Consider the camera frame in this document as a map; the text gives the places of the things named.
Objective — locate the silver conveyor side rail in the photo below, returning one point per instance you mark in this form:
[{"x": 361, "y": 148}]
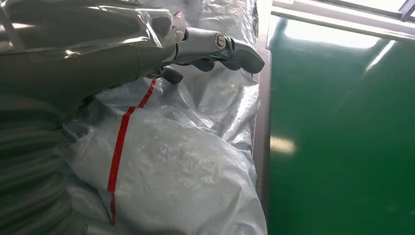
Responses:
[{"x": 340, "y": 19}]

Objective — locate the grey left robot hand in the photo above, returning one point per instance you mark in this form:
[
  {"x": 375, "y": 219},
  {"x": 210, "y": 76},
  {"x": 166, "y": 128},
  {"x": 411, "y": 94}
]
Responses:
[{"x": 74, "y": 55}]

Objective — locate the green conveyor belt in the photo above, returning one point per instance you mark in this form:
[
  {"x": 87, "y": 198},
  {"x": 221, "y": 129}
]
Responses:
[{"x": 340, "y": 129}]

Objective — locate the white plastic mailer package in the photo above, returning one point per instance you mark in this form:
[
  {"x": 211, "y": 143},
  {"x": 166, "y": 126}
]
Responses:
[{"x": 181, "y": 162}]

